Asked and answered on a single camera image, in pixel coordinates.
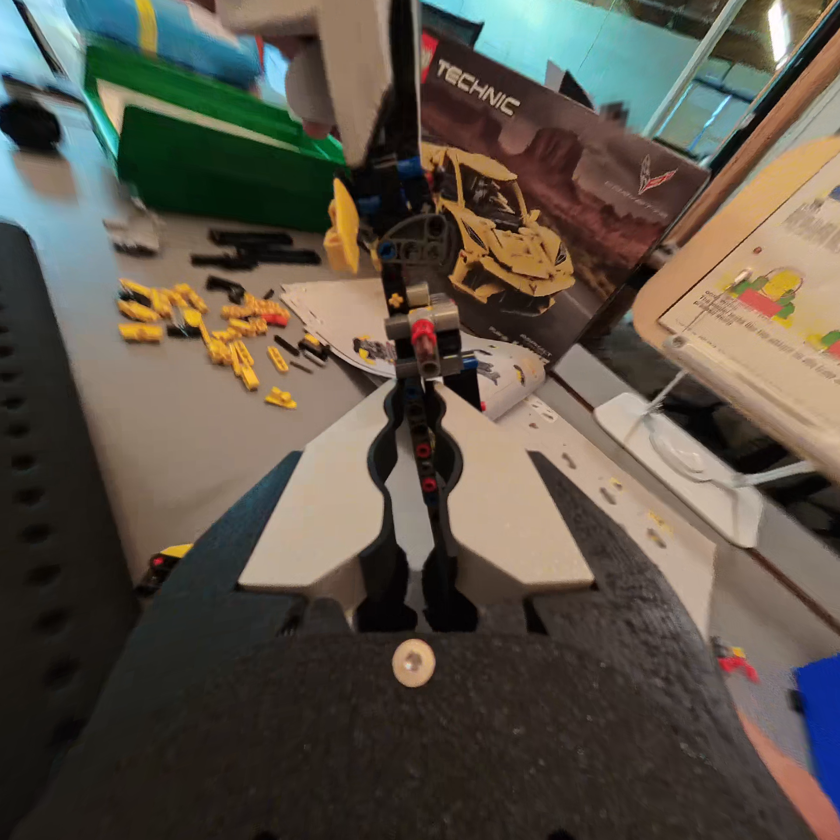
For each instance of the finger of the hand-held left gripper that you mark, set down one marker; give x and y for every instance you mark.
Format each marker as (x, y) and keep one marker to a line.
(358, 79)

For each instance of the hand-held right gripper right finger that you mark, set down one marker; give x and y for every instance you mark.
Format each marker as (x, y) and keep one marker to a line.
(518, 525)

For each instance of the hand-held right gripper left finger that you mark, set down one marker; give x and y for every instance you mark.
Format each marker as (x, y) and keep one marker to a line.
(308, 525)

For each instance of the grey lego car chassis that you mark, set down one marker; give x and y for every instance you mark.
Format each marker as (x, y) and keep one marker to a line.
(420, 315)

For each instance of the long black lego beam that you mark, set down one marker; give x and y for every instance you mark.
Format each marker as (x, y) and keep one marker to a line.
(262, 259)
(249, 237)

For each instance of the pile of yellow lego pieces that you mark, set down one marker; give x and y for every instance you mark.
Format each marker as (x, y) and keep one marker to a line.
(229, 334)

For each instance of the dark lego set box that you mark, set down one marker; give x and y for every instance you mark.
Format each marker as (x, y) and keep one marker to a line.
(577, 184)

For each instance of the black angled lego piece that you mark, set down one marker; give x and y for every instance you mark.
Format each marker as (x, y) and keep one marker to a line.
(226, 285)

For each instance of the pile of small lego pins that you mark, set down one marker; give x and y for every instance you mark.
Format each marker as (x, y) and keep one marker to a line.
(735, 663)

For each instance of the green plastic bin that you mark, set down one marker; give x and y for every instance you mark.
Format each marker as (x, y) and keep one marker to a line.
(216, 170)

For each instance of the light blue box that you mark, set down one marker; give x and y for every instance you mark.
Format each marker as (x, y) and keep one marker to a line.
(164, 33)

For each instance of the clear plastic bag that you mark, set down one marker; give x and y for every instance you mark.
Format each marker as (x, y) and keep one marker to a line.
(134, 226)

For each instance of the printed instruction sheet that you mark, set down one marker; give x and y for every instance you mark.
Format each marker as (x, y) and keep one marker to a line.
(787, 295)

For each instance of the blue plastic bin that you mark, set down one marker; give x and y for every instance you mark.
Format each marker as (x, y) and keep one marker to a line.
(820, 722)

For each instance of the wooden beam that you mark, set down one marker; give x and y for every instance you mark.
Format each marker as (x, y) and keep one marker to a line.
(754, 131)

